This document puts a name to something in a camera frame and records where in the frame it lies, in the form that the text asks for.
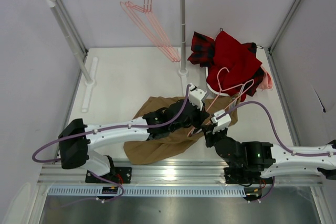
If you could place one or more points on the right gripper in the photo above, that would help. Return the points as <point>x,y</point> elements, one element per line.
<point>210,131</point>

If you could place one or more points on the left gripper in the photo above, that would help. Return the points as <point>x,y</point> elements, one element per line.
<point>198,116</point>

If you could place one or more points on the tan pleated skirt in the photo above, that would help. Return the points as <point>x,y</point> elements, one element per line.
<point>148,152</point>

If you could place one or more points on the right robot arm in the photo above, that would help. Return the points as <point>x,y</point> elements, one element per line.
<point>250,162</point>

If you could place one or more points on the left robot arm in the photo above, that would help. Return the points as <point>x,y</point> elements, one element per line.
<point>77,150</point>

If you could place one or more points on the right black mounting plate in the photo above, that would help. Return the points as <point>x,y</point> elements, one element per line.
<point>244,177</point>

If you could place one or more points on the black mounting plate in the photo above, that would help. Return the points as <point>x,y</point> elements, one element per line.
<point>120,175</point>
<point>244,177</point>

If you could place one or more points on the white laundry basket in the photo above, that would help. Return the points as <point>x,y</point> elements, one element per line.
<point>209,87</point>

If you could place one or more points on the red black plaid garment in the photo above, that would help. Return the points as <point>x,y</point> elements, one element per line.
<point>203,51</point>

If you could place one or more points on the pink garment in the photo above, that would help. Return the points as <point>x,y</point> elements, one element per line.
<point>266,82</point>

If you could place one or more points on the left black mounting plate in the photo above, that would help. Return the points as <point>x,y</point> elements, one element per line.
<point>120,175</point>

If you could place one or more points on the silver clothes rack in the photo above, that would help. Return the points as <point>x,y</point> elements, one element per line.
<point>79,51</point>

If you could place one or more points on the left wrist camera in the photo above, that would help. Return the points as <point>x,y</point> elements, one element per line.
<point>196,96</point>

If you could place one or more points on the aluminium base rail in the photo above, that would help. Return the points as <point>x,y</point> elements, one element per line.
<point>170,173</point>

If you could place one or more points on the white slotted cable duct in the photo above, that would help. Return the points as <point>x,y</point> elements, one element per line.
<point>149,191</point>

